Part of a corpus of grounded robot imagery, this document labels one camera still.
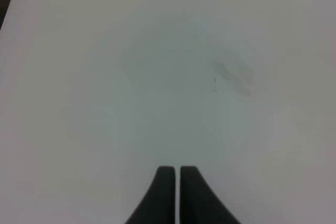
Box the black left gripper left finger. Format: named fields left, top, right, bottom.
left=126, top=166, right=175, bottom=224

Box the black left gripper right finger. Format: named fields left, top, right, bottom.
left=180, top=166, right=239, bottom=224

